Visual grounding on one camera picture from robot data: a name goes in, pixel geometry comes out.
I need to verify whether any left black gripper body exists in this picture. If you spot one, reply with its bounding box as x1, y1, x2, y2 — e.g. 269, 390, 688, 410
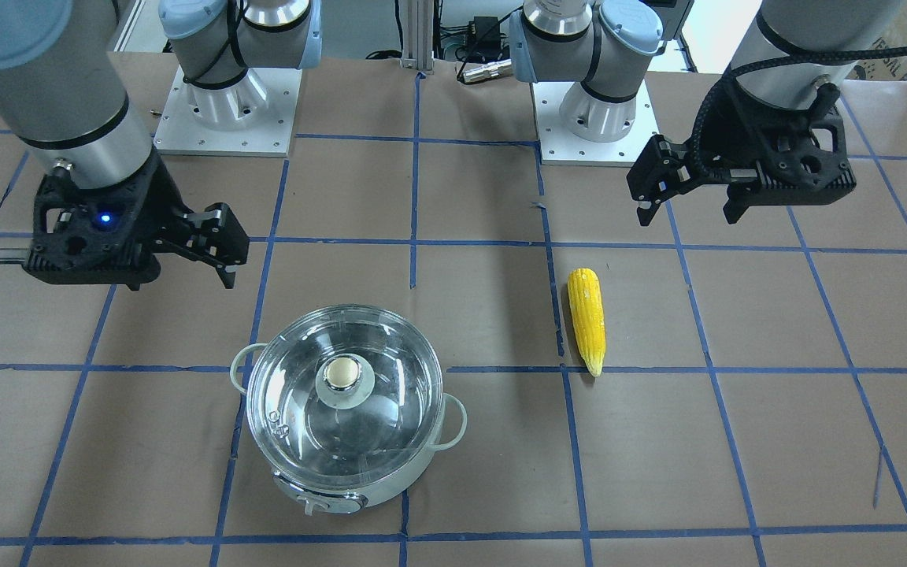
627, 135, 726, 204

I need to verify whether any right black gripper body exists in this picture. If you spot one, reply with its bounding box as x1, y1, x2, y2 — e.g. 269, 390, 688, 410
156, 203, 250, 265

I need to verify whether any yellow corn cob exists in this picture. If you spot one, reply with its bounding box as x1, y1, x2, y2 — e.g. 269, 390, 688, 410
566, 268, 607, 377

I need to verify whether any glass pot lid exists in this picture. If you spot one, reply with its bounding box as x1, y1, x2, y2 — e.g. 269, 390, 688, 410
246, 306, 445, 480

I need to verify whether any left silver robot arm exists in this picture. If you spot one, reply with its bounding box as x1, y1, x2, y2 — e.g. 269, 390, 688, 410
508, 1, 903, 226

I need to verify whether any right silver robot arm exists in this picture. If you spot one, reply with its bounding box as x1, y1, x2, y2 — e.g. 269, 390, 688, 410
0, 1, 323, 291

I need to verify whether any white cooking pot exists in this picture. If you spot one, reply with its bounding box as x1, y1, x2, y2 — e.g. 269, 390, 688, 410
231, 306, 468, 517

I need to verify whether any cardboard box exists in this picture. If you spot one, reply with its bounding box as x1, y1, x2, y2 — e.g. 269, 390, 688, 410
855, 0, 907, 83

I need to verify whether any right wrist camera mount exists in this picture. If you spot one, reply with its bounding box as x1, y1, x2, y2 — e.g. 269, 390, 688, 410
0, 150, 191, 291

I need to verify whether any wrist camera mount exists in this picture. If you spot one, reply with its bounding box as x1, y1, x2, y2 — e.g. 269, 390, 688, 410
702, 80, 857, 224
0, 150, 191, 291

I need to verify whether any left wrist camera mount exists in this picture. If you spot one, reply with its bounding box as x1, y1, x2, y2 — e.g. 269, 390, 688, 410
702, 80, 857, 224

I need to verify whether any aluminium frame post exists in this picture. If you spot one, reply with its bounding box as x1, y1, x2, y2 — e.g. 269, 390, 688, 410
397, 1, 439, 76

